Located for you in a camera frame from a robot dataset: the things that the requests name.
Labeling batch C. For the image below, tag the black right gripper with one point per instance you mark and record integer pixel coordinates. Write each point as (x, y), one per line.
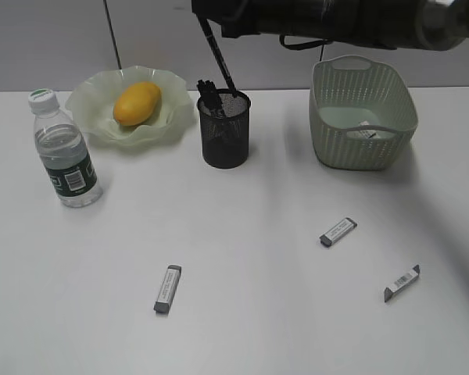
(236, 18)

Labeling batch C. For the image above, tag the black marker pen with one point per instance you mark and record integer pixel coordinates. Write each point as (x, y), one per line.
(205, 88)
(212, 42)
(218, 111)

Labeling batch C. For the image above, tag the yellow mango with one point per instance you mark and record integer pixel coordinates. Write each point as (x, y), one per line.
(136, 104)

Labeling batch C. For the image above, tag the white waste paper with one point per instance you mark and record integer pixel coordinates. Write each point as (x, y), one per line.
(365, 132)

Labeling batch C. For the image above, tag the clear water bottle green label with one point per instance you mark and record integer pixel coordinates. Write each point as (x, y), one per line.
(63, 151)

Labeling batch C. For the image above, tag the grey white eraser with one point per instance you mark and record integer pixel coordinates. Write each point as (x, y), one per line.
(167, 289)
(337, 232)

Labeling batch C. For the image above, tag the grey white eraser barcode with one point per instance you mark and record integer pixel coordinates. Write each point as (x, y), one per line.
(402, 283)

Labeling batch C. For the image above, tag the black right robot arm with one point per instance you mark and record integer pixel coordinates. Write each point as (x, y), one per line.
(383, 24)

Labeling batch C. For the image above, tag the black mesh pen holder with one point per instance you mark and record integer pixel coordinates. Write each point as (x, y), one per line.
(225, 141)

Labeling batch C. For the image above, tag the pale green plastic basket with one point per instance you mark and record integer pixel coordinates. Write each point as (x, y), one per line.
(351, 89)

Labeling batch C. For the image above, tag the pale green wavy glass plate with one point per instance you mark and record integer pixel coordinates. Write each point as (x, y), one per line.
(91, 105)

